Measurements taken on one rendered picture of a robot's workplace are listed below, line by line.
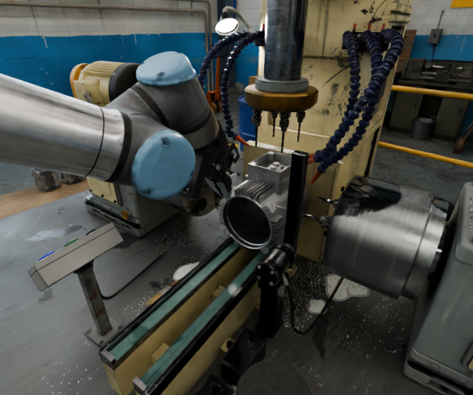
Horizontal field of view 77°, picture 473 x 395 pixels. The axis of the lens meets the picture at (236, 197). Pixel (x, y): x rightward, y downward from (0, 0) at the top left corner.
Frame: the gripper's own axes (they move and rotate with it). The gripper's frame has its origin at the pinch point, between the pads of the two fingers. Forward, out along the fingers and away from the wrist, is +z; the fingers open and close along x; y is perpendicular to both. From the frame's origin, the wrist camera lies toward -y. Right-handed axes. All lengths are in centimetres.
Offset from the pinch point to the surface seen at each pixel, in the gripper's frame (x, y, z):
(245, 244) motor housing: -5.4, -5.5, 13.5
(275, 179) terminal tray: -9.5, 9.9, 1.5
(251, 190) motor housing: -5.9, 4.2, 0.2
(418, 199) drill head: -41.3, 12.7, -1.6
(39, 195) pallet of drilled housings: 238, -13, 101
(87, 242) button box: 12.7, -26.9, -14.5
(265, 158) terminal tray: -1.4, 18.3, 5.4
